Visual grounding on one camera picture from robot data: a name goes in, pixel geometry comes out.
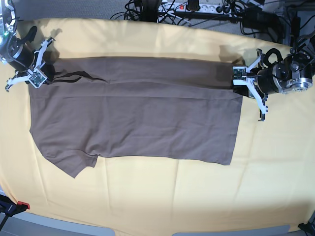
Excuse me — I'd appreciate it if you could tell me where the black clamp at right corner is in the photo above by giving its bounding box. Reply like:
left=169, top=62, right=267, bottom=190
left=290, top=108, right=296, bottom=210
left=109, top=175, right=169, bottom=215
left=298, top=222, right=315, bottom=236

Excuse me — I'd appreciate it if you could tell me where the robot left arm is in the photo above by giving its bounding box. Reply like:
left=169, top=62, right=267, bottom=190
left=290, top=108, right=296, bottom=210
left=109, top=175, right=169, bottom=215
left=232, top=33, right=315, bottom=121

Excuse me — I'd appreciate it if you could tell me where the black table leg post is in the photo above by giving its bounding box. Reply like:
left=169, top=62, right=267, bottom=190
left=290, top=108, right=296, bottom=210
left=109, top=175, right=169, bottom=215
left=290, top=15, right=301, bottom=47

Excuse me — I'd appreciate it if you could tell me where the blue clamp with red tip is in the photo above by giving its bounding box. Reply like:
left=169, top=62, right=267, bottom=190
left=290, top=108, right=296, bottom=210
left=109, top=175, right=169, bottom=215
left=0, top=195, right=30, bottom=217

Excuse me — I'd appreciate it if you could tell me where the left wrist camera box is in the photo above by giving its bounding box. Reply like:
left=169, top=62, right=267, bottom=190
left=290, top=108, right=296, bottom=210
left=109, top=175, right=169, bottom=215
left=233, top=66, right=247, bottom=86

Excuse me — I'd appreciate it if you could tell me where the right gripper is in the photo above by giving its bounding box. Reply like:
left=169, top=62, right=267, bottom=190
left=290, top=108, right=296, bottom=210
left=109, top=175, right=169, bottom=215
left=0, top=37, right=55, bottom=92

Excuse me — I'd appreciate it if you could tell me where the black center stand post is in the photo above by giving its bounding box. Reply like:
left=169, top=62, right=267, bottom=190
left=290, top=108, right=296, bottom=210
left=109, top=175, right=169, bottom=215
left=140, top=0, right=161, bottom=23

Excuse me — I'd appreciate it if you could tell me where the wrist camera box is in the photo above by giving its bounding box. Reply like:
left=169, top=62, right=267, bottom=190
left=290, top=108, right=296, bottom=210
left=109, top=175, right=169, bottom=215
left=233, top=66, right=247, bottom=86
left=28, top=70, right=48, bottom=89

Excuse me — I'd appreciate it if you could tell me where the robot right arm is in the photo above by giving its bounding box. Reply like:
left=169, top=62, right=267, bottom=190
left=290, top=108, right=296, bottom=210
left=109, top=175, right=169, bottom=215
left=0, top=0, right=55, bottom=91

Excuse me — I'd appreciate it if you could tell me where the yellow table cloth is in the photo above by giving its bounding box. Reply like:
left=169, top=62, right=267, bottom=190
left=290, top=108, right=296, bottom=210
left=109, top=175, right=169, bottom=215
left=0, top=18, right=315, bottom=236

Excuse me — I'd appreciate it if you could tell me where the brown T-shirt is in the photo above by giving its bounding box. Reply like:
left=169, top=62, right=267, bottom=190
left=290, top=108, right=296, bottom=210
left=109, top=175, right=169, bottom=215
left=29, top=57, right=242, bottom=177

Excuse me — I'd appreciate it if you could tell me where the white power strip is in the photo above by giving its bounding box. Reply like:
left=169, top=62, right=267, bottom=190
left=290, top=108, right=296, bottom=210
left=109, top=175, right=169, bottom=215
left=158, top=1, right=232, bottom=16

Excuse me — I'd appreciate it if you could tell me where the black power adapter box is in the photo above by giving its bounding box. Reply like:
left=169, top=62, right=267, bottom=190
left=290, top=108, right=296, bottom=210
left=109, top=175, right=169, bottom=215
left=242, top=8, right=279, bottom=28

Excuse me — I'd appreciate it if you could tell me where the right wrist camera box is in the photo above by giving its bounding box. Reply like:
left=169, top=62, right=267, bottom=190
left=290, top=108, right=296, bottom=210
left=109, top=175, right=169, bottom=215
left=28, top=70, right=48, bottom=89

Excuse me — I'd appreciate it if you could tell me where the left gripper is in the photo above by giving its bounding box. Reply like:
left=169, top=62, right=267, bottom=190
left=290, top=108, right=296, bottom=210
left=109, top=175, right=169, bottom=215
left=233, top=49, right=289, bottom=121

